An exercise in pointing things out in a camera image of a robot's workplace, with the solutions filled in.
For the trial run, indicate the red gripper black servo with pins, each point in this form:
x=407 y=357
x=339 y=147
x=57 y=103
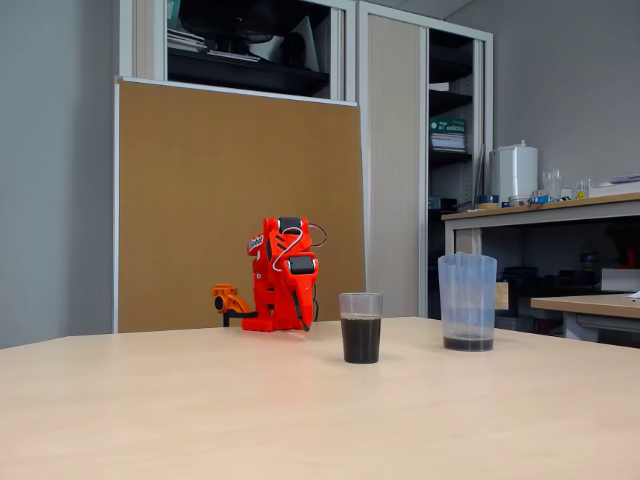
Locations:
x=301 y=286

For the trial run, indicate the clear plastic measuring jug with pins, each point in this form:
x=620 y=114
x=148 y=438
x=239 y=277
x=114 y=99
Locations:
x=467 y=300

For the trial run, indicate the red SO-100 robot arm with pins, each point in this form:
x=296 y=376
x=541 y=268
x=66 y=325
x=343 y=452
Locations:
x=265 y=280

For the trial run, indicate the clear plastic cup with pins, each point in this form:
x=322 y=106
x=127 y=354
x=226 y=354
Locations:
x=360 y=335

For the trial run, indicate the orange table clamp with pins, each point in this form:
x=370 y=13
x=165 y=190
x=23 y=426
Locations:
x=230 y=300

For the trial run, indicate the brown pin board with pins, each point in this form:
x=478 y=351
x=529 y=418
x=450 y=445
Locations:
x=200 y=175

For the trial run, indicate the grey tambour door cabinet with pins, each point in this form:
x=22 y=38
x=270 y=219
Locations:
x=395 y=150

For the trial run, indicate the stack of papers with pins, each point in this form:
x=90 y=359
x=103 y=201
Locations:
x=448 y=142

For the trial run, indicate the green labelled box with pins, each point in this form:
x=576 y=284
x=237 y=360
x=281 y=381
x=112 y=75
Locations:
x=447 y=126

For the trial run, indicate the white cylindrical canister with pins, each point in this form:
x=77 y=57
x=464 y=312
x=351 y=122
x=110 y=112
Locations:
x=515 y=175

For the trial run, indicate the white folded sheet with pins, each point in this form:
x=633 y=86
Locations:
x=305 y=45

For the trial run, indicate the wooden top grey bench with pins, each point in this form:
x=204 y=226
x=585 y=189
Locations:
x=550 y=216

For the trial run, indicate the clear glass beaker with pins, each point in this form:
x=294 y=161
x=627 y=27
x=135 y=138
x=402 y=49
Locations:
x=552 y=187

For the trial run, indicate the wooden top side table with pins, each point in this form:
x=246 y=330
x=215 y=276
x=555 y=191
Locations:
x=585 y=305

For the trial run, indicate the stack of documents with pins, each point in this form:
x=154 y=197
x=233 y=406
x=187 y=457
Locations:
x=185 y=42

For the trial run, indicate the black bag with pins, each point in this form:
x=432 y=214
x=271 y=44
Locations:
x=225 y=20

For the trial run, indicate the white storage box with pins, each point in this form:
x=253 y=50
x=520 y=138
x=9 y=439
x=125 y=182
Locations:
x=620 y=280

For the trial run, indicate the white paper sheet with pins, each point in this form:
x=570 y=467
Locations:
x=634 y=294

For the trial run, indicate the white flat box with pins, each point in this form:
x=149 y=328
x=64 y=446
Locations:
x=615 y=189

